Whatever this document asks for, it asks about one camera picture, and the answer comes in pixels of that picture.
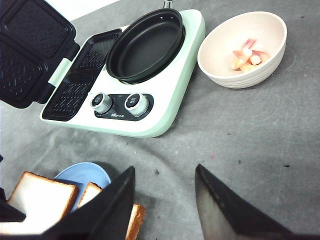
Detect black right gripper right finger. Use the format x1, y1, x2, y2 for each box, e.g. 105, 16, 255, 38
194, 163, 293, 240

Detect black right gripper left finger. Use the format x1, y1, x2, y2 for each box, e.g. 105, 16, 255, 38
44, 166, 135, 240

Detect toast slice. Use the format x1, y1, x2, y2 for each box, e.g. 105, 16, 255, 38
0, 171, 79, 236
76, 182, 146, 240

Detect pink shrimp pieces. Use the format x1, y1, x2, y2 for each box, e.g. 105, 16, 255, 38
230, 38, 270, 73

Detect cream ribbed bowl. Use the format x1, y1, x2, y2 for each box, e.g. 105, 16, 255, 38
197, 11, 288, 89

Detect breakfast maker hinged lid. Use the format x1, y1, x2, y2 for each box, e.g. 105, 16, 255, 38
0, 0, 80, 109

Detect mint green breakfast maker base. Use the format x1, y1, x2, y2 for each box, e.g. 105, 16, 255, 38
40, 9, 206, 138

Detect blue plastic plate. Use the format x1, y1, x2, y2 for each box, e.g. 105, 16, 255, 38
54, 162, 111, 212

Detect silver left control knob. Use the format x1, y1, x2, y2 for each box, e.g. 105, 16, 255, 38
90, 92, 113, 114

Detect silver control knob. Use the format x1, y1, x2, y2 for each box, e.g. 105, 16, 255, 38
124, 93, 149, 117
90, 92, 113, 114

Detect silver right control knob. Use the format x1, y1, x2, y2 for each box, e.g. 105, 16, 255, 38
124, 93, 149, 117

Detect black frying pan green handle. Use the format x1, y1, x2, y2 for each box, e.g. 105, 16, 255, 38
105, 0, 185, 84

